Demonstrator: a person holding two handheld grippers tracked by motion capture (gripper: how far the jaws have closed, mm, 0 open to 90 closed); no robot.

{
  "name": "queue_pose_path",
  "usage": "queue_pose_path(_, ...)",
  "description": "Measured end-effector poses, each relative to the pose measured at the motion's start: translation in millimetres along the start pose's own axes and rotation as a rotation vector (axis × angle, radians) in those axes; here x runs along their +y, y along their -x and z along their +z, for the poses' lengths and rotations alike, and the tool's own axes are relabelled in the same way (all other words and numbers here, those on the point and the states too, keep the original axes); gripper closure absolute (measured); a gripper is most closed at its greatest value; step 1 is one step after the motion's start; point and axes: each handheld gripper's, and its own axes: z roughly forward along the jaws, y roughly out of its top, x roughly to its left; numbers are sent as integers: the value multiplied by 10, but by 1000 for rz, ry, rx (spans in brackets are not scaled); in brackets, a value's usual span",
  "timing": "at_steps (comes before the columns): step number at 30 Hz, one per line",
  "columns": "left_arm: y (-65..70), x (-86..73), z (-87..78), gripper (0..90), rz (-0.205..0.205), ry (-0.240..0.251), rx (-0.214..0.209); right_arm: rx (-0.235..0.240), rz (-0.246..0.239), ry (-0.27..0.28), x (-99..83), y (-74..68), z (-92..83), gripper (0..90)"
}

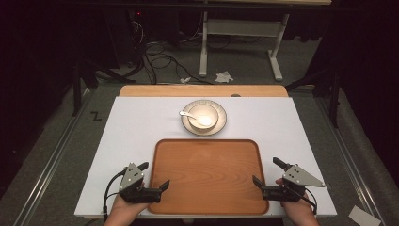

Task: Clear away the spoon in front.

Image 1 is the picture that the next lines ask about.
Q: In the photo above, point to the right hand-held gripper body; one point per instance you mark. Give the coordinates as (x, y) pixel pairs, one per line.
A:
(298, 177)

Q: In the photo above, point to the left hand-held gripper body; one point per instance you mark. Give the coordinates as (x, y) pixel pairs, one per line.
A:
(131, 177)

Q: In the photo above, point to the person's right hand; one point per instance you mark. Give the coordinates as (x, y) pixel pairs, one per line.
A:
(298, 209)

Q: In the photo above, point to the person's left hand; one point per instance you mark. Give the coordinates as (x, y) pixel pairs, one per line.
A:
(124, 209)

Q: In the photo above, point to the white table board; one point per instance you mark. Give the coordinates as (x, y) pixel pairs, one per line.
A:
(135, 132)

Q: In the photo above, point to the wooden tray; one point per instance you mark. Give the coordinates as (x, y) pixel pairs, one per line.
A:
(207, 179)

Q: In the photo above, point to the white ceramic spoon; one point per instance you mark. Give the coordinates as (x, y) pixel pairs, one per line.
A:
(188, 115)

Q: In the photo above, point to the beige ceramic plate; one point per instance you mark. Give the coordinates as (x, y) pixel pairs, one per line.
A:
(219, 125)

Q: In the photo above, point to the flat white paper sheet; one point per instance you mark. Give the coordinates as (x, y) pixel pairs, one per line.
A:
(363, 216)

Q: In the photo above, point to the white ceramic bowl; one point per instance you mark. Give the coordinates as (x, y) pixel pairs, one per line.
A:
(205, 111)

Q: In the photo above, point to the wooden table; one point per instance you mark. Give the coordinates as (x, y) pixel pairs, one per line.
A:
(188, 90)

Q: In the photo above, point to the black metal stand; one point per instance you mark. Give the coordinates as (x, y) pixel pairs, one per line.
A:
(76, 88)
(335, 94)

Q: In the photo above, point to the small crumpled white paper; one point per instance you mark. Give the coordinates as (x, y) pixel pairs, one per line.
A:
(185, 80)

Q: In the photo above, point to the large crumpled white paper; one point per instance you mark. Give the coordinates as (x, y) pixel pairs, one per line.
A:
(224, 77)

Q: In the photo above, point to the metal floor rail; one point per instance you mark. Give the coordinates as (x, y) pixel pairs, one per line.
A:
(50, 163)
(351, 163)

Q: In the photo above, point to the white metal desk frame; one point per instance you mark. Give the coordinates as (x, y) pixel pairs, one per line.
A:
(241, 27)

